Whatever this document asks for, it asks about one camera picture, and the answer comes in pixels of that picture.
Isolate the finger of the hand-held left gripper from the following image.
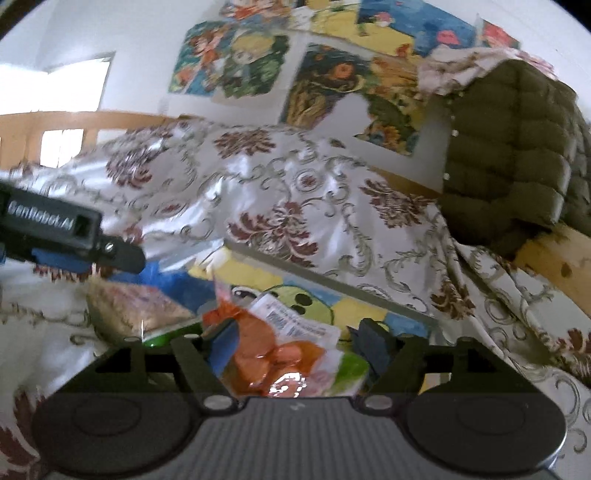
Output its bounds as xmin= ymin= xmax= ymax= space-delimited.
xmin=92 ymin=235 xmax=145 ymax=274
xmin=32 ymin=248 xmax=94 ymax=270

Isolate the small red wall poster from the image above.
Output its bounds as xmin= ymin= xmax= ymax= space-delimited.
xmin=478 ymin=18 xmax=522 ymax=52

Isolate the wooden bed end board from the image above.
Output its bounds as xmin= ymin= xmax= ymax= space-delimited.
xmin=515 ymin=224 xmax=591 ymax=319

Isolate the pale floral cloth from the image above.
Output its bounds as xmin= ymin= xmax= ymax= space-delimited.
xmin=418 ymin=46 xmax=559 ymax=99

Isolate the grey tray with cartoon painting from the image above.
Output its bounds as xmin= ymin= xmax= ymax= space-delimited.
xmin=139 ymin=239 xmax=441 ymax=374

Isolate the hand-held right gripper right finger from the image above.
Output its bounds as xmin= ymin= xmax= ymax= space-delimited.
xmin=359 ymin=318 xmax=513 ymax=411

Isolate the orange and black wall poster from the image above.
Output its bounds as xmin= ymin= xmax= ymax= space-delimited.
xmin=279 ymin=44 xmax=431 ymax=158

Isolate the floral satin blanket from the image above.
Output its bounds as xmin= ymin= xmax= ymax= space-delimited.
xmin=0 ymin=117 xmax=591 ymax=480

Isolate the olive quilted jacket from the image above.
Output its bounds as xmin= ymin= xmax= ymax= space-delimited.
xmin=434 ymin=60 xmax=591 ymax=259

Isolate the rice cracker packet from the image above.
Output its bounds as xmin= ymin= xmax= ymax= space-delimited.
xmin=87 ymin=276 xmax=195 ymax=343

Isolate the window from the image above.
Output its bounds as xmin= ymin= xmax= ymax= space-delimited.
xmin=39 ymin=52 xmax=116 ymax=114

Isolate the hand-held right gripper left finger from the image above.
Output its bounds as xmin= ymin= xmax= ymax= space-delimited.
xmin=95 ymin=319 xmax=241 ymax=411

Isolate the wall poster with red-haired figure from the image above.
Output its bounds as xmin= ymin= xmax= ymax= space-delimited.
xmin=217 ymin=0 xmax=315 ymax=25

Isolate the orange snack packet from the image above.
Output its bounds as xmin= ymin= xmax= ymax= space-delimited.
xmin=202 ymin=281 xmax=343 ymax=398

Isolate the wall poster with cartoon children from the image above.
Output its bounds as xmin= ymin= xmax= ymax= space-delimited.
xmin=168 ymin=21 xmax=293 ymax=101

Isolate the yellow and blue wall poster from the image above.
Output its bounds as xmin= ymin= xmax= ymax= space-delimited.
xmin=309 ymin=0 xmax=481 ymax=59

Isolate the green snack packet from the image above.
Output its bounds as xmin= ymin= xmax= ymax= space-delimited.
xmin=144 ymin=323 xmax=204 ymax=348

